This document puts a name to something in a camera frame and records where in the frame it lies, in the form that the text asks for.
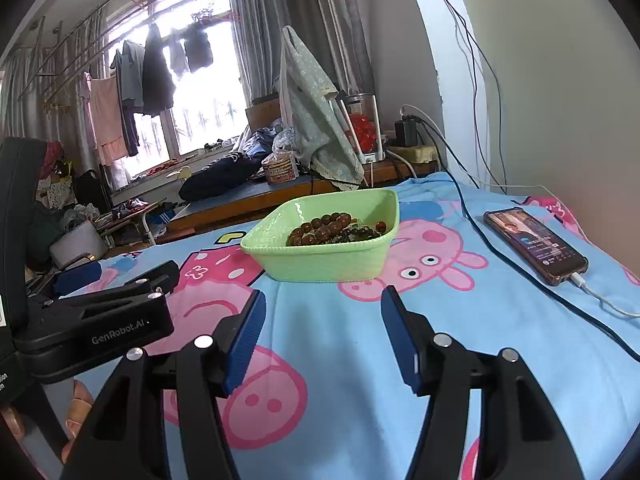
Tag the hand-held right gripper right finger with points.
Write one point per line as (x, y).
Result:
(400, 345)

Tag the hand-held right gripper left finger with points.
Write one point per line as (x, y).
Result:
(245, 345)

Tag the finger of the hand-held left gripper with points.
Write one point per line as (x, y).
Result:
(155, 275)
(80, 275)

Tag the green plastic basket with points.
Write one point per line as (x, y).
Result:
(320, 262)

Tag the person's left hand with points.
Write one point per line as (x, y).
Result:
(80, 405)

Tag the grey storage bin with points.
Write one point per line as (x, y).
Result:
(77, 245)

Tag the blue striped shoe box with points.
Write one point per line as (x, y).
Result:
(162, 217)

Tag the small folding table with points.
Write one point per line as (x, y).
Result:
(130, 215)

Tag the cartoon printed blue bedsheet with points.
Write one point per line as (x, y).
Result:
(325, 320)

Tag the black bag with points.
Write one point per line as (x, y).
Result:
(92, 190)

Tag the wooden desk with blue top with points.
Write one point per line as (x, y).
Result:
(225, 205)

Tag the cream small desk fan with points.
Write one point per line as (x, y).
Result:
(182, 174)

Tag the navy clothing bundle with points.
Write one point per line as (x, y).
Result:
(220, 177)

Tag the pink hanging garment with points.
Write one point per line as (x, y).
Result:
(107, 120)

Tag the smartphone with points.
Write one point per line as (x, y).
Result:
(535, 245)

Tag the yellow power strip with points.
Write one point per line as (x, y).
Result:
(412, 155)

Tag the cardboard box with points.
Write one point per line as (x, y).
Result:
(262, 117)

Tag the grey curtain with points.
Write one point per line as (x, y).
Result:
(260, 35)
(30, 90)

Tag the dark hanging garment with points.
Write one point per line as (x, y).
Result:
(157, 75)

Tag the grey-blue hanging shirt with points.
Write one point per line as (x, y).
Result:
(127, 75)

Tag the black power adapter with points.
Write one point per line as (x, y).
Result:
(406, 132)

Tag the blender with red contents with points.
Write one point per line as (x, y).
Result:
(362, 130)

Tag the dark hanging vest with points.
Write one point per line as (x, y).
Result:
(197, 50)

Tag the dotted pale green cloth cover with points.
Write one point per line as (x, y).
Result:
(310, 105)

